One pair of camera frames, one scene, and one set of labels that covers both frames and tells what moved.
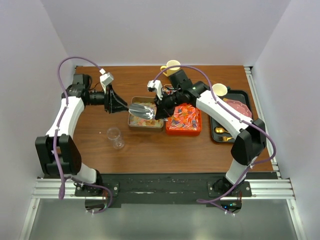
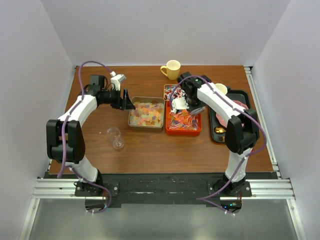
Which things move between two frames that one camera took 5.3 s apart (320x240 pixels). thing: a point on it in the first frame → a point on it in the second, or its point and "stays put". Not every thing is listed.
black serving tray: x=220 y=132 stays put
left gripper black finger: x=117 y=104 → x=127 y=103
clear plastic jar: x=114 y=134 stays put
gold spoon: x=220 y=130 stays put
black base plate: x=156 y=188 stays put
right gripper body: x=168 y=103 → x=194 y=104
